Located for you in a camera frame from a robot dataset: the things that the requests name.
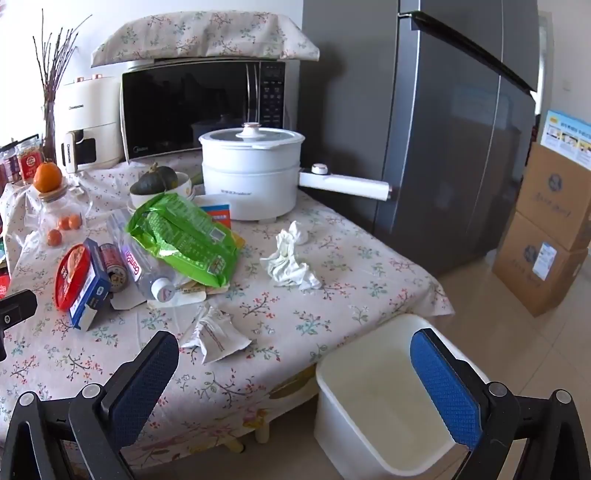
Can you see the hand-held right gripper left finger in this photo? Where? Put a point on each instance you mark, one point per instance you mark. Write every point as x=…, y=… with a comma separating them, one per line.
x=143, y=392

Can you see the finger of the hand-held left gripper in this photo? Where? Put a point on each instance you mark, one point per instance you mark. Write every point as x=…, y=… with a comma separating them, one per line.
x=21, y=307

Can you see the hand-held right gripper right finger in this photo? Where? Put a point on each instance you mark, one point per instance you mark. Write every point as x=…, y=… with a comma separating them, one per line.
x=443, y=397

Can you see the blue white carton box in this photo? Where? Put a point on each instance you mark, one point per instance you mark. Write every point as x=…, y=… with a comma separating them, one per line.
x=90, y=290

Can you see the white plastic bin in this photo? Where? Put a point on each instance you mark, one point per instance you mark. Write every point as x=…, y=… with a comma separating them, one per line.
x=369, y=406

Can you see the white wrapper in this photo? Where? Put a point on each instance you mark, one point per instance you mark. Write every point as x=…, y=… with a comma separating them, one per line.
x=217, y=332

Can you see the red drink can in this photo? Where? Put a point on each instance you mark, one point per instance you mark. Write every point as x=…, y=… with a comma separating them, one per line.
x=115, y=267

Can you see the clear plastic bottle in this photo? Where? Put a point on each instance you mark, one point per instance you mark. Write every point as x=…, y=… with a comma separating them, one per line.
x=143, y=272

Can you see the green snack bag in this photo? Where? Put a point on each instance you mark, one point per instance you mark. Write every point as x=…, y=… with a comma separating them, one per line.
x=184, y=235

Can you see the large white tissue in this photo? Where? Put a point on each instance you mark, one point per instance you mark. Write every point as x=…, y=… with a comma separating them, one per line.
x=288, y=265

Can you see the small orange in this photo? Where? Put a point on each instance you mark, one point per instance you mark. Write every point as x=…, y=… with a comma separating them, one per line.
x=54, y=237
x=75, y=222
x=63, y=223

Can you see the white paper scrap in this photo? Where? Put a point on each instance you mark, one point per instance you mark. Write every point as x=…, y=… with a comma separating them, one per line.
x=125, y=301

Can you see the glass jar with wooden lid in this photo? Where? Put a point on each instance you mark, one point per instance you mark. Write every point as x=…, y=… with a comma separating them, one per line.
x=62, y=205

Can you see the yellow snack pouch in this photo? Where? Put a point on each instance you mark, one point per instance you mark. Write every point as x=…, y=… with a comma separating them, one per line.
x=203, y=290

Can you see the large orange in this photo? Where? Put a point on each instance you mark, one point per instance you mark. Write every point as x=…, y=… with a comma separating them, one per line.
x=47, y=177

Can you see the brown cardboard box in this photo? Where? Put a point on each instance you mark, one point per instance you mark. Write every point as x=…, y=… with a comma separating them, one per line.
x=531, y=277
x=554, y=194

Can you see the yellow plastic wrapper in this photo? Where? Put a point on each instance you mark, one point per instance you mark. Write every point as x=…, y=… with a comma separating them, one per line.
x=238, y=239

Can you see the dark green pumpkin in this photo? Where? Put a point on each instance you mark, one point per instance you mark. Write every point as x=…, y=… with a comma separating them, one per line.
x=152, y=182

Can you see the vase with dry twigs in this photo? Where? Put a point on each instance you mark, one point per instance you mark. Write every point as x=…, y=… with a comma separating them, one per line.
x=51, y=124

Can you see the white blue orange carton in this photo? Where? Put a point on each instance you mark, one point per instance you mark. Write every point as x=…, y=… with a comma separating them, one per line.
x=217, y=210

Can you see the cream ceramic bowl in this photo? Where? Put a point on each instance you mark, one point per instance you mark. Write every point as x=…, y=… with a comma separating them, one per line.
x=182, y=187

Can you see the white air fryer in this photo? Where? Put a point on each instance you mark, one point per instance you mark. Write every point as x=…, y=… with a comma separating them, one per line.
x=92, y=115

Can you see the green vegetable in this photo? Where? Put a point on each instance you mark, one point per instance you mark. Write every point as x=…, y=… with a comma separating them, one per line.
x=197, y=178

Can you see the white electric cooking pot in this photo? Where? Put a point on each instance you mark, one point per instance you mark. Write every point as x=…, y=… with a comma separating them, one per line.
x=249, y=184

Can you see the black microwave oven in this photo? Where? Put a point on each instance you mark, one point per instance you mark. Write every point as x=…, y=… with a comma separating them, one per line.
x=184, y=110

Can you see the grey refrigerator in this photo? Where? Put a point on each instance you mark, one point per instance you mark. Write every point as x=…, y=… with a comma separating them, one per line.
x=438, y=138

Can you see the blue white printed box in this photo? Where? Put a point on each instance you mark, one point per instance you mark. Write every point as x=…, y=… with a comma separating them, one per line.
x=568, y=134

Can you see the floral cloth cover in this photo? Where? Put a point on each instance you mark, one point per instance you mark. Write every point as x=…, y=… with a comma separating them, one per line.
x=207, y=37

